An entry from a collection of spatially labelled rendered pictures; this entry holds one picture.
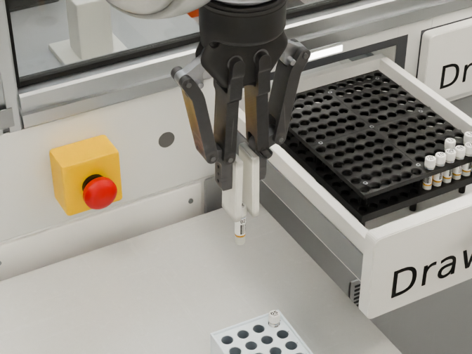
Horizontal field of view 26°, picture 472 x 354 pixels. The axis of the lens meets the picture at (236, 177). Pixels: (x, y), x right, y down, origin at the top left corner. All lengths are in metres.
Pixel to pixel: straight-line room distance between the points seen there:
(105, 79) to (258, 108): 0.30
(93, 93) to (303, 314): 0.35
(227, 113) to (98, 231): 0.43
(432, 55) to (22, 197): 0.58
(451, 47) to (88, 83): 0.53
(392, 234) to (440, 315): 0.78
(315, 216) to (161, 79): 0.25
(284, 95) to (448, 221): 0.25
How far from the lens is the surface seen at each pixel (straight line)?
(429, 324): 1.81
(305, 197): 1.17
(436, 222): 1.07
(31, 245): 1.27
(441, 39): 1.42
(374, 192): 1.14
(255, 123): 0.94
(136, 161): 1.26
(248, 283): 1.22
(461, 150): 1.21
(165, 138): 1.26
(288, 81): 0.93
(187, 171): 1.31
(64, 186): 1.18
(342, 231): 1.12
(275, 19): 0.86
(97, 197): 1.17
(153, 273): 1.24
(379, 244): 1.04
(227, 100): 0.91
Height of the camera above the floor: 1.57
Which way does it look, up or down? 36 degrees down
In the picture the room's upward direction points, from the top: straight up
